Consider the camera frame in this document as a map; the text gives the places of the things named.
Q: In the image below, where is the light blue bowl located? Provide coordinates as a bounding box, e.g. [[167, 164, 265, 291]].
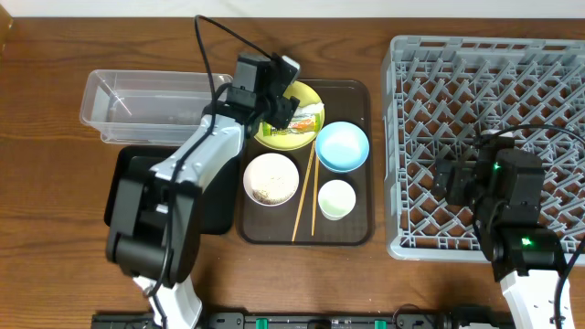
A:
[[315, 122, 370, 174]]

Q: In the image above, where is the yellow plate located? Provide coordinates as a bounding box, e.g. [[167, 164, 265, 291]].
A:
[[254, 81, 325, 151]]

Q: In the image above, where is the grey dishwasher rack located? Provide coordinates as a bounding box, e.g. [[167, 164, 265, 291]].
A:
[[381, 36, 584, 262]]

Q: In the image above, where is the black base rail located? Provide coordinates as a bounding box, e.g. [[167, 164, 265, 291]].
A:
[[90, 311, 504, 329]]

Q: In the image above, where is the white bowl with residue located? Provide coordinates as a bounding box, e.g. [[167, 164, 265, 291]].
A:
[[242, 153, 300, 207]]

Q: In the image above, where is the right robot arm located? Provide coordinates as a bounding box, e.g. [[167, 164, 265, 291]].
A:
[[431, 133, 575, 328]]

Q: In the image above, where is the wooden chopstick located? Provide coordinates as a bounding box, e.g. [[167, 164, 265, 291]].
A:
[[292, 141, 316, 242], [311, 153, 320, 237]]

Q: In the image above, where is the green orange snack wrapper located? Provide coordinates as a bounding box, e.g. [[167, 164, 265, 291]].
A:
[[261, 114, 322, 136]]

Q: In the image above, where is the small pale green cup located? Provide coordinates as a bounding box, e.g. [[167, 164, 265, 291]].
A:
[[317, 180, 356, 221]]

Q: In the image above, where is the dark brown serving tray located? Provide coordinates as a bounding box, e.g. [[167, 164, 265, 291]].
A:
[[236, 80, 374, 246]]

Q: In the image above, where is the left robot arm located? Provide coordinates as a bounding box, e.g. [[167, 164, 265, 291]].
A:
[[105, 53, 301, 328]]

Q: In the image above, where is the black plastic bin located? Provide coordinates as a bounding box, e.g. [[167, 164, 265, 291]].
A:
[[104, 145, 242, 235]]

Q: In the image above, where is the right wooden chopstick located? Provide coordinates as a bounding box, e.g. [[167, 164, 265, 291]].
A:
[[311, 153, 320, 237]]

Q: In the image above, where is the clear plastic bin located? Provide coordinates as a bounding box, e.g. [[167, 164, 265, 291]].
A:
[[80, 69, 211, 145]]

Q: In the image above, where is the left wooden chopstick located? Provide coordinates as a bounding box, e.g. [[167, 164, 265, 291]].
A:
[[292, 141, 316, 242]]

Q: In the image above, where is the white tissue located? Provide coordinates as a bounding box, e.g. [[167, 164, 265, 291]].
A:
[[294, 102, 324, 116]]

